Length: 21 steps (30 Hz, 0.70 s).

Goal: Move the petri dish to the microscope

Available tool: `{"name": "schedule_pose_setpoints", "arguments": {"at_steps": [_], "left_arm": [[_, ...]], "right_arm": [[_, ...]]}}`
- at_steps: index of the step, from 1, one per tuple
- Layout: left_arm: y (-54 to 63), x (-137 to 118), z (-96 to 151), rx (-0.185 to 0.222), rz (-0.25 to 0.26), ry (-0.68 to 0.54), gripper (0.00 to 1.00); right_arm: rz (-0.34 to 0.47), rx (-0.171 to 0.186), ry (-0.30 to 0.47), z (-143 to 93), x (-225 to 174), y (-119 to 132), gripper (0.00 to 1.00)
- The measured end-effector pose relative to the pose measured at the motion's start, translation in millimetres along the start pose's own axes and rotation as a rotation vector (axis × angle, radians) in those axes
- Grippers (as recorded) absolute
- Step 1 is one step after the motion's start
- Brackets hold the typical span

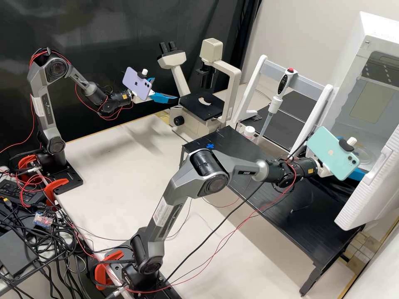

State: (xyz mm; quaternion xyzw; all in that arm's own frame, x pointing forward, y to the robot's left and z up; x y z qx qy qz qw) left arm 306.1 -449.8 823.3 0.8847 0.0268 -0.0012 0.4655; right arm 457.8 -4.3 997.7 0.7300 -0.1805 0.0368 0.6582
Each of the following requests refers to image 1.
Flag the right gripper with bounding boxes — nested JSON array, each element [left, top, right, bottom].
[[318, 162, 366, 182]]

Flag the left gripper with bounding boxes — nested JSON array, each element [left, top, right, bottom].
[[147, 77, 179, 104]]

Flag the petri dish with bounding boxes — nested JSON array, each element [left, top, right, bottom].
[[355, 145, 376, 163]]

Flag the cream microscope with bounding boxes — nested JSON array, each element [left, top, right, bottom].
[[157, 38, 243, 140]]

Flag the incubator door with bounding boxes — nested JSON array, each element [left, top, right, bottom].
[[334, 124, 399, 231]]

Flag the black platform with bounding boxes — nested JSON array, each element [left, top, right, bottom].
[[279, 88, 317, 118], [261, 107, 312, 152], [180, 125, 366, 297]]

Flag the white pipette stand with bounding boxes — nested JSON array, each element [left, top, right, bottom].
[[232, 54, 334, 158]]

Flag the white incubator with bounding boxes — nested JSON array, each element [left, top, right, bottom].
[[306, 11, 399, 184]]

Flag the pipette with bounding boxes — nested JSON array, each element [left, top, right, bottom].
[[257, 66, 297, 145]]

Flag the orange clamp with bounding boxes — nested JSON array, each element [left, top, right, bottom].
[[46, 178, 70, 207], [18, 155, 39, 176], [93, 250, 124, 291]]

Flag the small circuit board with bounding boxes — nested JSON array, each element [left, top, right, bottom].
[[33, 213, 54, 227]]

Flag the black flat box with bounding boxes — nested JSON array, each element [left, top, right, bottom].
[[0, 230, 39, 278]]

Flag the left wrist camera phone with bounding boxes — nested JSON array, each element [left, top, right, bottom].
[[122, 68, 155, 101]]

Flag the wrist camera phone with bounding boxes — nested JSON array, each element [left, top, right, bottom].
[[306, 126, 362, 182], [122, 68, 155, 101]]

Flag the right wrist camera phone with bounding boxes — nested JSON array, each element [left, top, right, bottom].
[[306, 126, 362, 182]]

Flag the black cable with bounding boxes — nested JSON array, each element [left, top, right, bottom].
[[288, 124, 316, 161], [164, 181, 265, 281]]

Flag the red wire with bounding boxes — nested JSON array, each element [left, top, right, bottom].
[[124, 182, 297, 294]]

